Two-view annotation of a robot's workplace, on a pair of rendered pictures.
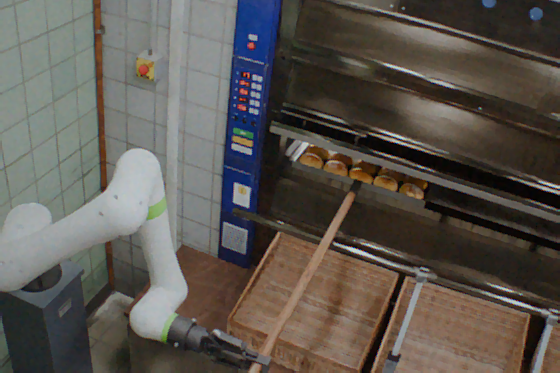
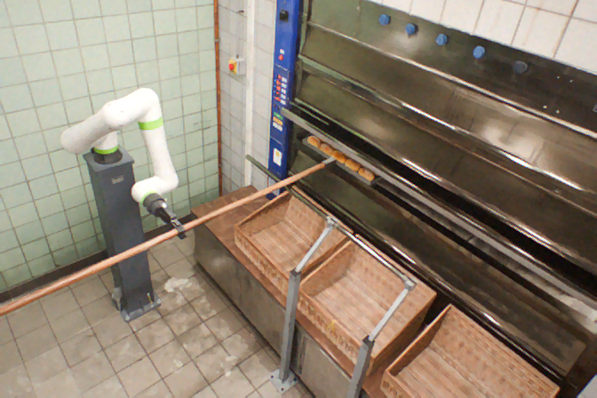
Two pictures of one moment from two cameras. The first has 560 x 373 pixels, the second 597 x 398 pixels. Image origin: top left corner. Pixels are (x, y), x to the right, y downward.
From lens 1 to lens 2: 1.11 m
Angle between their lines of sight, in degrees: 26
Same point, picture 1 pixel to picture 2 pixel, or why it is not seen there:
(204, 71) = (263, 73)
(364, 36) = (338, 55)
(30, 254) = (75, 131)
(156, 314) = (143, 188)
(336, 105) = (322, 103)
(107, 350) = not seen: hidden behind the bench
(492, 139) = (410, 140)
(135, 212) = (115, 115)
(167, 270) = (160, 166)
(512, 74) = (425, 90)
